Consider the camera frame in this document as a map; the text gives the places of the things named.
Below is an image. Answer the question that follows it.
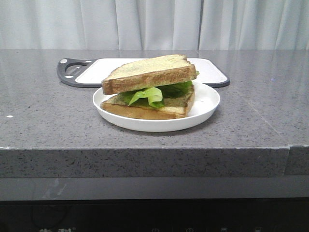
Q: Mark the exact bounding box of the green lettuce leaf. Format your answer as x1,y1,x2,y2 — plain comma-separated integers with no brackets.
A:
106,76,194,111

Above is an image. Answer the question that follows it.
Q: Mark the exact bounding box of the bread slice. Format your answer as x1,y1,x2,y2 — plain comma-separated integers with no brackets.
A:
100,94,189,120
102,54,197,95

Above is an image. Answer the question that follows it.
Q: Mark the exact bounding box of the white round plate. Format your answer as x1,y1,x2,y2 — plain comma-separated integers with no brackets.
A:
92,82,220,132

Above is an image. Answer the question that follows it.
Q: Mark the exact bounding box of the white cutting board grey rim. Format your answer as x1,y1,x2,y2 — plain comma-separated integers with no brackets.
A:
56,58,230,88

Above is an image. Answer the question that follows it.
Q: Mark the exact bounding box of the black appliance under counter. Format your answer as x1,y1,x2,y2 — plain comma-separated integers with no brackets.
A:
0,199,309,232

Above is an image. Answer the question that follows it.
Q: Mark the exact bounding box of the white curtain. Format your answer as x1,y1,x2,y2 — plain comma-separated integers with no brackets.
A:
0,0,309,50

